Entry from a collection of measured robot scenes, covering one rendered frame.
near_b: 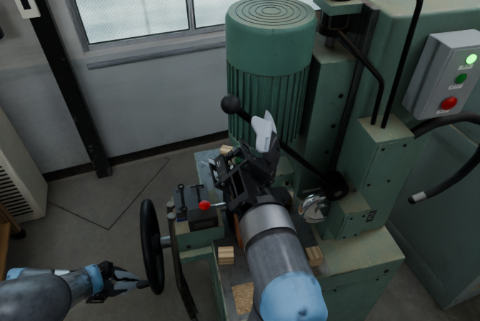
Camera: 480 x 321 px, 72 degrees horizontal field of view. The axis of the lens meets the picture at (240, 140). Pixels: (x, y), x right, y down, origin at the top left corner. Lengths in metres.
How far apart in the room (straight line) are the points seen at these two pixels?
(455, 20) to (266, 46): 0.35
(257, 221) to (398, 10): 0.45
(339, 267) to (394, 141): 0.50
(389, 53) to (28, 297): 0.73
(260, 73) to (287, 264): 0.35
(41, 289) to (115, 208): 1.69
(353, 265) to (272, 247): 0.70
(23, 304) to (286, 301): 0.39
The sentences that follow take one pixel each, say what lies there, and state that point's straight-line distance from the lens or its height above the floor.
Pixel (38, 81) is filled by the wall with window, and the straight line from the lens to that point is 2.15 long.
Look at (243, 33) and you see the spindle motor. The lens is 0.61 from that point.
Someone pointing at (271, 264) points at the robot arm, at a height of 1.37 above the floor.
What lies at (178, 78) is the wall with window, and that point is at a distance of 2.18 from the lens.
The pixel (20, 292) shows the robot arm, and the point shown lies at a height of 1.24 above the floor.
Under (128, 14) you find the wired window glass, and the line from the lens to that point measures 2.06.
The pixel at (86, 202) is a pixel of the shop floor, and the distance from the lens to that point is 2.40.
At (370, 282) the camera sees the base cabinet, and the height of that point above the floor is 0.68.
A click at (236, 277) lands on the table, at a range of 0.93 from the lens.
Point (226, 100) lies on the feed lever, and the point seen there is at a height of 1.42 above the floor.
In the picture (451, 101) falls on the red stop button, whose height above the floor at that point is 1.37.
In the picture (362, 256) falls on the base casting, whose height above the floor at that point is 0.80.
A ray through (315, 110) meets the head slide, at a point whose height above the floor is 1.31.
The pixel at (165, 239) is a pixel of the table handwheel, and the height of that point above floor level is 0.83.
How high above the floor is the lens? 1.74
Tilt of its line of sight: 42 degrees down
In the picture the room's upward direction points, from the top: straight up
